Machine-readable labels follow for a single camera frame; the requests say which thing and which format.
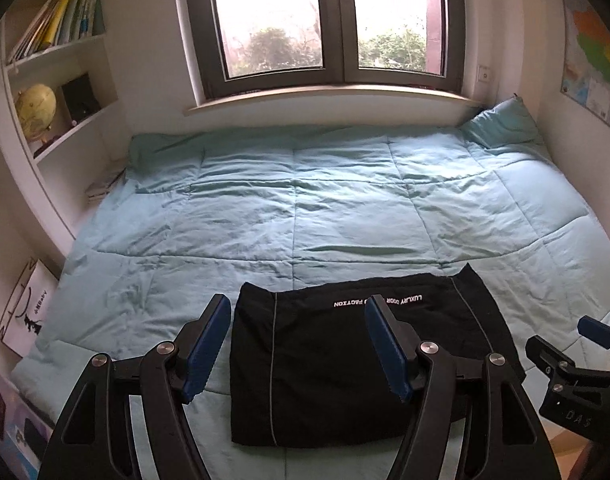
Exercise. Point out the white bookshelf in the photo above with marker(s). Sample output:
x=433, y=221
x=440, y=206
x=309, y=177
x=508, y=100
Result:
x=15, y=170

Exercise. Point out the white wall socket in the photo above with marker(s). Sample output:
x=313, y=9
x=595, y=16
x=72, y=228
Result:
x=483, y=73

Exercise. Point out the colourful wall map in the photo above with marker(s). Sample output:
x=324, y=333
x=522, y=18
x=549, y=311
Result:
x=595, y=60

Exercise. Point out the beige window sill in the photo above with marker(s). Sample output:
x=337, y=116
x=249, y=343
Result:
x=335, y=99

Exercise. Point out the light green quilt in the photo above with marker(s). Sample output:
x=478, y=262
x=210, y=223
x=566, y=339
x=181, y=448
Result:
x=310, y=210

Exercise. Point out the row of books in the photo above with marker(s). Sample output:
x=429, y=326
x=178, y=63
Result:
x=60, y=20

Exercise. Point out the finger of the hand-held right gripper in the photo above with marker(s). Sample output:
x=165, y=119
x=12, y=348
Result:
x=550, y=355
x=597, y=330

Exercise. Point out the black shorts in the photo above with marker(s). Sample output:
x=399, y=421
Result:
x=330, y=360

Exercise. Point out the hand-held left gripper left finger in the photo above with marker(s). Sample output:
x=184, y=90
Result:
x=205, y=350

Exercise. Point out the light green pillow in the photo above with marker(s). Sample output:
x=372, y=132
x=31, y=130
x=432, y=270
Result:
x=502, y=122

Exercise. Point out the purple cardboard box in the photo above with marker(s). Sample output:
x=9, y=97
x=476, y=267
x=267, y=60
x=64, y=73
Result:
x=20, y=425

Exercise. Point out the yellow globe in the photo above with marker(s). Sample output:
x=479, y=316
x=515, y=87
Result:
x=35, y=110

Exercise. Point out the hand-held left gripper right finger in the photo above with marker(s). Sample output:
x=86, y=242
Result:
x=387, y=350

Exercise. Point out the black box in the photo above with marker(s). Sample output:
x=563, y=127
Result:
x=80, y=97

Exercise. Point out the dark framed window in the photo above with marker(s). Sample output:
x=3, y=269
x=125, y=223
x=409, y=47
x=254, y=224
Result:
x=330, y=20

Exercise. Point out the white paper bag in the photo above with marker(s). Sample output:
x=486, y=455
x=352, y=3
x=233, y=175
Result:
x=27, y=305

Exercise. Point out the small stack of books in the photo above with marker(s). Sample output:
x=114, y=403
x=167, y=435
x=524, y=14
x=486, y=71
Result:
x=105, y=185

